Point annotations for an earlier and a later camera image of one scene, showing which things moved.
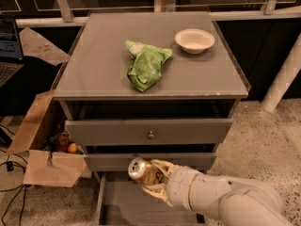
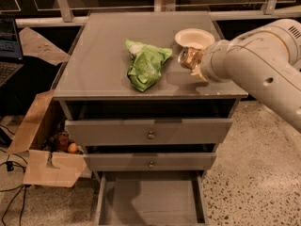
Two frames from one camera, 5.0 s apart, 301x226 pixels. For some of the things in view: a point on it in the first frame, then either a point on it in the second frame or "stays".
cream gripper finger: [158, 190] -> [198, 72]
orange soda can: [146, 171] -> [190, 57]
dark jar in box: [62, 141] stays
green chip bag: [145, 64] stays
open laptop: [11, 58] stays
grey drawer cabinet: [161, 86] stays
